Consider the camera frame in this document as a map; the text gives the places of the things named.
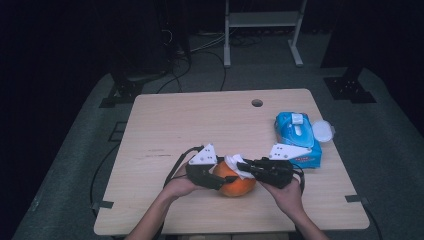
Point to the person's right hand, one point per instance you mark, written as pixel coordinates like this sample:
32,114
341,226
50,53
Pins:
288,198

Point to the black stand base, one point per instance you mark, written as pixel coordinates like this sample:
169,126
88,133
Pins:
348,89
125,91

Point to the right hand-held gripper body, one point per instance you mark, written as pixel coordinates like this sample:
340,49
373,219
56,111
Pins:
276,173

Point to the person's left hand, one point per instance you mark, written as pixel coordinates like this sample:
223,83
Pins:
178,186

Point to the blue wet wipe pack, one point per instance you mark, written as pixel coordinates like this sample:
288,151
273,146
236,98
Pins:
286,131

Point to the white metal stand frame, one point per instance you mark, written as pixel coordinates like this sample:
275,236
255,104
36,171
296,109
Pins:
263,19

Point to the orange helmet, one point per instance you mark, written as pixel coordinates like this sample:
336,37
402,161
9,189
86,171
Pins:
235,188

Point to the white wet wipe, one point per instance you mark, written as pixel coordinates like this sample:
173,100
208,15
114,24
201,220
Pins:
233,161

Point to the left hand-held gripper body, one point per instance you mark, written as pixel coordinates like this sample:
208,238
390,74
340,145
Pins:
200,173

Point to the white round lid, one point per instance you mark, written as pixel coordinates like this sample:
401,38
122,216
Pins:
322,130

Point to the grey tape strip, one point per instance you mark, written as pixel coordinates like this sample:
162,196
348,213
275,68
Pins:
103,204
356,199

